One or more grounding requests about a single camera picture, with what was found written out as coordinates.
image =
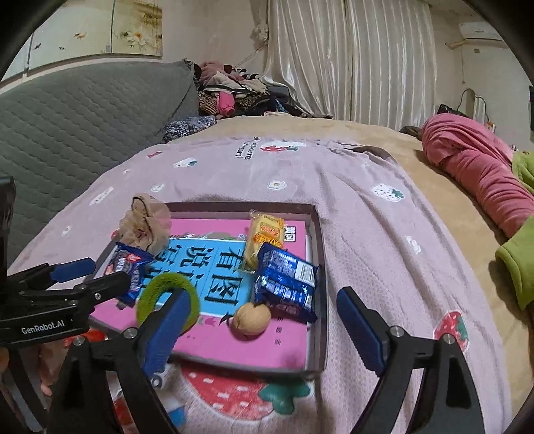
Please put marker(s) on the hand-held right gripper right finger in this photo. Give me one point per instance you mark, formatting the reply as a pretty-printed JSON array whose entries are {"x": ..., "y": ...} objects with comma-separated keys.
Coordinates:
[{"x": 358, "y": 329}]

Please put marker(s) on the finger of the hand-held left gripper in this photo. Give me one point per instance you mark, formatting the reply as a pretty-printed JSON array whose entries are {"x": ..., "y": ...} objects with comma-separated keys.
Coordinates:
[
  {"x": 71, "y": 267},
  {"x": 104, "y": 288}
]

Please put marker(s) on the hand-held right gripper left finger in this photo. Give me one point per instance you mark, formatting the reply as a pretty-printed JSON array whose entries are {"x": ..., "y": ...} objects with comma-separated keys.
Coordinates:
[{"x": 171, "y": 321}]

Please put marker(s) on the green hair scrunchie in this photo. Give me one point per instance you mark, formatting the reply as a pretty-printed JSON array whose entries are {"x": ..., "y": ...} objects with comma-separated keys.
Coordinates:
[{"x": 158, "y": 288}]

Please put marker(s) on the small blue cookie packet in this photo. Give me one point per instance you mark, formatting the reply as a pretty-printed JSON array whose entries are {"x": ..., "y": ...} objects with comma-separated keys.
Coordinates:
[{"x": 129, "y": 261}]

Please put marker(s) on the pink shallow tray box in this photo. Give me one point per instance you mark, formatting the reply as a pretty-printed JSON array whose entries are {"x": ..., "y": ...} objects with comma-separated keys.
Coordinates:
[{"x": 319, "y": 300}]

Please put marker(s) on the walnut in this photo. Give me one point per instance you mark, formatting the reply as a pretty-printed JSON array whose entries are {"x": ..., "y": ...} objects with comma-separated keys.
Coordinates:
[{"x": 250, "y": 320}]

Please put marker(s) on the large blue cookie packet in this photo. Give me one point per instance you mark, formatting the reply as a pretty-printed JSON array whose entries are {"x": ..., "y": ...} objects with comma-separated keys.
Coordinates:
[{"x": 283, "y": 275}]

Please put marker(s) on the person's left hand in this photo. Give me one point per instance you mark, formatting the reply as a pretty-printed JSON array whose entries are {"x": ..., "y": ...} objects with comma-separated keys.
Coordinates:
[{"x": 50, "y": 367}]

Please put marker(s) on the brown hair scrunchie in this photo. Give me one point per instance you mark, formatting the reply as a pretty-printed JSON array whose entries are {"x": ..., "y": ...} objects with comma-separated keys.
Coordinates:
[{"x": 144, "y": 227}]

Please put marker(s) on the purple strawberry printed blanket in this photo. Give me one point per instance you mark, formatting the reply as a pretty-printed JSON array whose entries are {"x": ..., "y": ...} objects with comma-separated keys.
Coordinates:
[{"x": 375, "y": 233}]

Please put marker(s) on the yellow snack packet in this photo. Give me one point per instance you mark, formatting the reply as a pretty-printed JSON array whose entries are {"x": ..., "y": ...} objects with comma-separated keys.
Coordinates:
[{"x": 263, "y": 238}]

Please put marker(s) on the grey quilted headboard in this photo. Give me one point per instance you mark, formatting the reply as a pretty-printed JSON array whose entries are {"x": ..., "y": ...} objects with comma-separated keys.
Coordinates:
[{"x": 83, "y": 125}]

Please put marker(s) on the green fleece blanket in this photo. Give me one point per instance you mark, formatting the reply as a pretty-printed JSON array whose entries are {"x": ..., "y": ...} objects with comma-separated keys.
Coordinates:
[{"x": 517, "y": 267}]

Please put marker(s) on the dark blue patterned cloth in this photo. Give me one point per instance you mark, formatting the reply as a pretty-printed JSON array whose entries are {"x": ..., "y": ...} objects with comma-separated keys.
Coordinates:
[{"x": 187, "y": 127}]

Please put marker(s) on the pink quilt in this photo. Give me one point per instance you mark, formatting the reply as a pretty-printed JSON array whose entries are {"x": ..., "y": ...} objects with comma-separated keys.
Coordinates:
[{"x": 471, "y": 167}]

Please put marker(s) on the floral white panel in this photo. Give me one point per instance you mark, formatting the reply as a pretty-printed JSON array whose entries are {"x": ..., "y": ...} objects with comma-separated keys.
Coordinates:
[{"x": 83, "y": 33}]

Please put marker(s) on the pile of clothes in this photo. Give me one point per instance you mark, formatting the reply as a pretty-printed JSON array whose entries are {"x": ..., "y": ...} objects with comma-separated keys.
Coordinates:
[{"x": 233, "y": 89}]

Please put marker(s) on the black device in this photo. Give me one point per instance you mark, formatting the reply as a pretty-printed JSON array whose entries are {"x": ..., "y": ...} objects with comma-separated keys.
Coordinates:
[{"x": 448, "y": 109}]

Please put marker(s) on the white satin curtain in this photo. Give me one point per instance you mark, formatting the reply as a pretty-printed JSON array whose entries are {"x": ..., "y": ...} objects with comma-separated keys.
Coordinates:
[{"x": 375, "y": 62}]

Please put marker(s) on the white air conditioner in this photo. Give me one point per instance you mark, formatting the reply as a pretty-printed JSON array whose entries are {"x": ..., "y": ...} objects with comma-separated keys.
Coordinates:
[{"x": 479, "y": 31}]

